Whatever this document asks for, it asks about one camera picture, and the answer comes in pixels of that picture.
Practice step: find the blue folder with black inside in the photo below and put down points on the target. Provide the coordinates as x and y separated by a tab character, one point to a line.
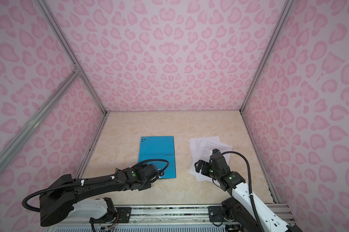
159	147

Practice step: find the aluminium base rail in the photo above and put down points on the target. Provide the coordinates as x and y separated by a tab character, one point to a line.
156	218

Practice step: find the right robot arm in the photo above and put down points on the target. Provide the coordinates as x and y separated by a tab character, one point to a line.
243	206

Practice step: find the aluminium corner post left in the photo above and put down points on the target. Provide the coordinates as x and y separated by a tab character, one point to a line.
54	25

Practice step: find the aluminium diagonal wall bar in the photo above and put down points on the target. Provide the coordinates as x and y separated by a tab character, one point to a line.
8	154

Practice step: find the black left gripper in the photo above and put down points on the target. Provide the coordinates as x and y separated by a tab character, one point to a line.
142	166

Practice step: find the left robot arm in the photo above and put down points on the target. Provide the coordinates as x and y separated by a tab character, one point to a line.
57	201

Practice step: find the aluminium corner post right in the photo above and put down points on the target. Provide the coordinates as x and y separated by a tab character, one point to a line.
281	22

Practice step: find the aluminium corner post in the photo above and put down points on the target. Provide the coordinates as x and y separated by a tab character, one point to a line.
281	22
54	25

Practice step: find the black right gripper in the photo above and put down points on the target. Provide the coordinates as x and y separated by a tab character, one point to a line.
206	166

